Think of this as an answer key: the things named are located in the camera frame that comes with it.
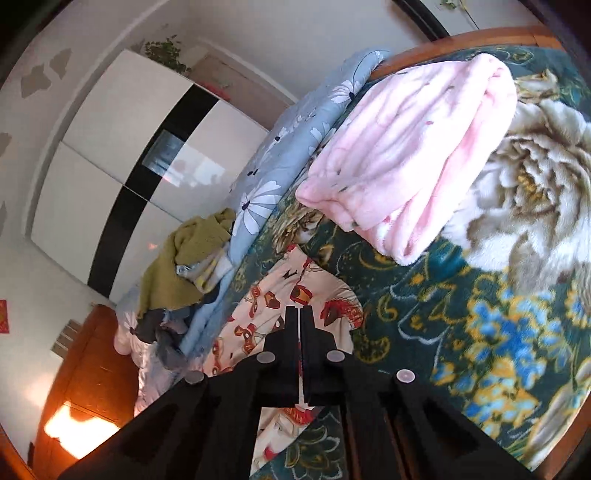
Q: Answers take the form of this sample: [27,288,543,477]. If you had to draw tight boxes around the mottled grey brown sweater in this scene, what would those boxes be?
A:
[154,323,190,371]

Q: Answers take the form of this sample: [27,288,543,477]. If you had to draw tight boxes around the floral plush bed blanket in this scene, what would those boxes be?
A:
[231,44,591,480]

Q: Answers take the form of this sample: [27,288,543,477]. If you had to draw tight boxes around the green potted plant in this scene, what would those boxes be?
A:
[140,36,191,75]

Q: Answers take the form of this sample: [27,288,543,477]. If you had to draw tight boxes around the olive green garment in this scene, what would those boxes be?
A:
[137,207,238,320]

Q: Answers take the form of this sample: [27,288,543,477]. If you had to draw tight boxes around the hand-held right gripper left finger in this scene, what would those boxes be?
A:
[58,306,301,480]

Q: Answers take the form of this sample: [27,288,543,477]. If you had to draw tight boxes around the wooden headboard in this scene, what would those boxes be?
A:
[28,304,145,480]

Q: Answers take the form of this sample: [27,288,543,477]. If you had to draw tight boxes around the beige door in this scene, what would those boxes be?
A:
[191,52,297,131]

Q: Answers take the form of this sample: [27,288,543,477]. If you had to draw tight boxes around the wooden bed footboard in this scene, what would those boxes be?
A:
[368,25,562,82]

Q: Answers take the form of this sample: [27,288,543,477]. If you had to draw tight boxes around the green hanging vine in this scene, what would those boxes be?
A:
[438,0,479,28]

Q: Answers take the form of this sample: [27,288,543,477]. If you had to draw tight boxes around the dark grey garment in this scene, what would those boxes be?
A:
[133,309,170,345]

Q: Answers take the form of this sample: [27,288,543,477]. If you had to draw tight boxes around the car print cream garment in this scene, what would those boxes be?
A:
[203,244,366,477]

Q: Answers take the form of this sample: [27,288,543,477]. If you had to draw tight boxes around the white black striped wardrobe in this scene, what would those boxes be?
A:
[30,48,271,302]

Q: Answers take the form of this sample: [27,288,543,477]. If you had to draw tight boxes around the pink fleece garment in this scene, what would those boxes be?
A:
[294,52,518,267]

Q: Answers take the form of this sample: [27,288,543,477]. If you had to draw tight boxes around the pale yellow fuzzy cloth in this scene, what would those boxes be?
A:
[175,251,234,294]

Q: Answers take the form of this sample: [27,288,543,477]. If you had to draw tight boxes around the blue daisy print quilt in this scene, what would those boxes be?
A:
[115,48,394,417]

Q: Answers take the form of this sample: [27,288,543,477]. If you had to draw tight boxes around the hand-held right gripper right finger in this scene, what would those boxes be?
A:
[302,306,523,480]

